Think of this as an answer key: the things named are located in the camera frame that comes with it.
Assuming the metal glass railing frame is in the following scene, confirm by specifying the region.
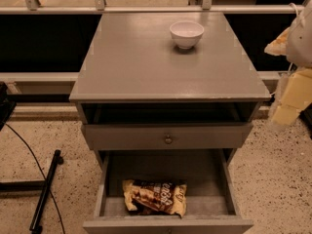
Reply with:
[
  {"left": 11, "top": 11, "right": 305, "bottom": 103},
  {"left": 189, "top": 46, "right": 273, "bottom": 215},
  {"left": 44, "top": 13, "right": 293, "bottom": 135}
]
[{"left": 0, "top": 0, "right": 312, "bottom": 16}]

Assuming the round metal drawer knob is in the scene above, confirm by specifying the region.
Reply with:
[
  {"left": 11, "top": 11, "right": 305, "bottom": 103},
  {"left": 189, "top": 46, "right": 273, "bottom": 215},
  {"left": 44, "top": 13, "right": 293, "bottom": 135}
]
[{"left": 164, "top": 135, "right": 173, "bottom": 144}]

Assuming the black metal stand leg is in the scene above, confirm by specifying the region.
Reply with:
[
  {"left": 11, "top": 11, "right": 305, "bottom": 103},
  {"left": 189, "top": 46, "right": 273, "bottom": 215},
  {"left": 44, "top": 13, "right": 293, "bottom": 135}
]
[{"left": 0, "top": 150, "right": 63, "bottom": 234}]

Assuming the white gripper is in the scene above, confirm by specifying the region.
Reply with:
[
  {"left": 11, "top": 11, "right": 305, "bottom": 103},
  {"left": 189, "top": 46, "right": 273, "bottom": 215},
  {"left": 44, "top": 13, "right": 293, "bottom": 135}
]
[{"left": 264, "top": 28, "right": 312, "bottom": 126}]

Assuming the thin black floor cable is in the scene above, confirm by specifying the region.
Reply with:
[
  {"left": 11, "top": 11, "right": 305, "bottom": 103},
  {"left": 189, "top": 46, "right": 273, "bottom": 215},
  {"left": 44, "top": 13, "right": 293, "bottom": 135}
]
[{"left": 4, "top": 122, "right": 66, "bottom": 234}]

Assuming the closed grey top drawer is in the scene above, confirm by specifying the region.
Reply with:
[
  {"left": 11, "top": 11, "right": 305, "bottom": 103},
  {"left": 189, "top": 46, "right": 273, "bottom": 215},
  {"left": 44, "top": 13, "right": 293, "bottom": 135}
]
[{"left": 82, "top": 123, "right": 253, "bottom": 150}]

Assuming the grey wooden drawer cabinet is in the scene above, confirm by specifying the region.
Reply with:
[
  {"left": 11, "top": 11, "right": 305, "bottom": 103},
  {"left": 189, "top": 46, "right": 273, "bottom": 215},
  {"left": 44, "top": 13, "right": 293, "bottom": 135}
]
[{"left": 68, "top": 11, "right": 272, "bottom": 234}]

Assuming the white ceramic bowl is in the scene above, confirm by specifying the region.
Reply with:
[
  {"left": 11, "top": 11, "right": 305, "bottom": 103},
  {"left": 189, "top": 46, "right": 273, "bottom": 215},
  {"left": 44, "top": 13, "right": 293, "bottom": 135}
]
[{"left": 170, "top": 20, "right": 205, "bottom": 49}]

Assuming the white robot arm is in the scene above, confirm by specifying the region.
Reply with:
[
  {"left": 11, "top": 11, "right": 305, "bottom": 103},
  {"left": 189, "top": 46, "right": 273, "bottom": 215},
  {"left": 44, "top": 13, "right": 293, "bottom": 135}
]
[{"left": 264, "top": 1, "right": 312, "bottom": 126}]

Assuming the brown chip bag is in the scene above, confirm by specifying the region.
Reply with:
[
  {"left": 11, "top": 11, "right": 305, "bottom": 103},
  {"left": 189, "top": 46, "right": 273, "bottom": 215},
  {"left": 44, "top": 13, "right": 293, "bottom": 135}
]
[{"left": 122, "top": 179, "right": 187, "bottom": 217}]

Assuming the black box at left edge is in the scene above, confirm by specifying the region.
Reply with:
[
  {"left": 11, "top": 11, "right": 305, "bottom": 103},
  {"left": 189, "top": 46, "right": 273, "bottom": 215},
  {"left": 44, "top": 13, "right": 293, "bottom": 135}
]
[{"left": 0, "top": 82, "right": 16, "bottom": 131}]

